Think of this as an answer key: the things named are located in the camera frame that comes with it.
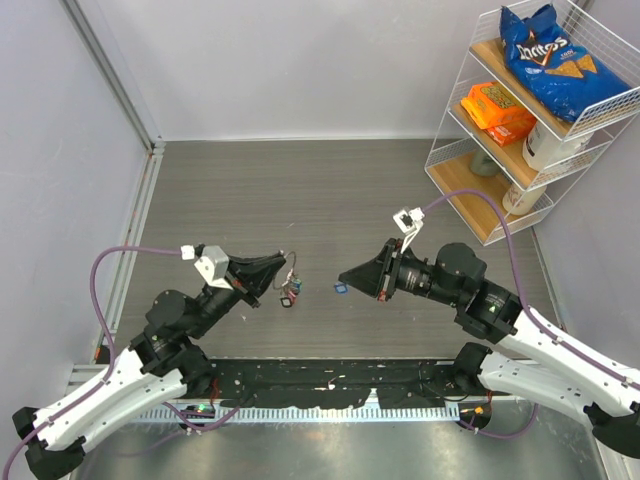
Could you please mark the aluminium frame rail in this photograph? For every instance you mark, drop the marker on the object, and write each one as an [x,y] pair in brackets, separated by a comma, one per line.
[88,20]

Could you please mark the white slotted cable duct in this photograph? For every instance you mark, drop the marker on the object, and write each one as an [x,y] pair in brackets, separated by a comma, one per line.
[369,412]

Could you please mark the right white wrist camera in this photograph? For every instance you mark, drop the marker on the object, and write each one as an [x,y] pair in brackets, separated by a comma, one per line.
[410,222]

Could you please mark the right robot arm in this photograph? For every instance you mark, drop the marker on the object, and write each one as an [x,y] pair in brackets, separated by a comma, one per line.
[514,350]

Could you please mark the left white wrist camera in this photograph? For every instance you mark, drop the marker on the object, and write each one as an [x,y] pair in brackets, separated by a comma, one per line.
[211,262]

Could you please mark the key with blue tag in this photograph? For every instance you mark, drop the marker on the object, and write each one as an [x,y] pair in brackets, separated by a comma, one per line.
[341,288]

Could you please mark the cream bottle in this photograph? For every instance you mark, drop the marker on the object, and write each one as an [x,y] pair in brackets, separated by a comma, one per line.
[519,202]

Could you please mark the large metal keyring with keys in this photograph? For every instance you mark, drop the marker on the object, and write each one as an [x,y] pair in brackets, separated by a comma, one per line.
[290,287]

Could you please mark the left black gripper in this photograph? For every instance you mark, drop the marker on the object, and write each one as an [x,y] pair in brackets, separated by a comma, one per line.
[255,272]

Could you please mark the grey cup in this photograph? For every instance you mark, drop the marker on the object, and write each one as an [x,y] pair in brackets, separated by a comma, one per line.
[483,164]

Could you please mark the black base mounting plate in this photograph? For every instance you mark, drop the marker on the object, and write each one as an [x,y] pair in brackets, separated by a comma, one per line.
[335,384]

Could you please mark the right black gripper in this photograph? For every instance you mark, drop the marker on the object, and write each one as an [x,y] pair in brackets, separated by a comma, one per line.
[377,276]

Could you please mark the white plastic jug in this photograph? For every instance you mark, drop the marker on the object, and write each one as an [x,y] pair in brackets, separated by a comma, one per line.
[541,149]

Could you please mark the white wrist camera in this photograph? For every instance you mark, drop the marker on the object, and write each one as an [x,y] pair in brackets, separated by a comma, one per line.
[410,222]
[211,262]

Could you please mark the blue Doritos chip bag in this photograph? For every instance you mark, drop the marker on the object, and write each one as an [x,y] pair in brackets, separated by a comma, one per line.
[564,77]

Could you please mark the orange snack box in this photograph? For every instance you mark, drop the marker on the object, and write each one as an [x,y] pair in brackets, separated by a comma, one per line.
[498,113]

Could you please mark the white wire shelf rack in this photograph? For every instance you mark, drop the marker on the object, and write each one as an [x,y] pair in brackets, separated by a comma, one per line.
[457,138]

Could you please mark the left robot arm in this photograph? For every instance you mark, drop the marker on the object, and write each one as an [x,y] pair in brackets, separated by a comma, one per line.
[161,363]

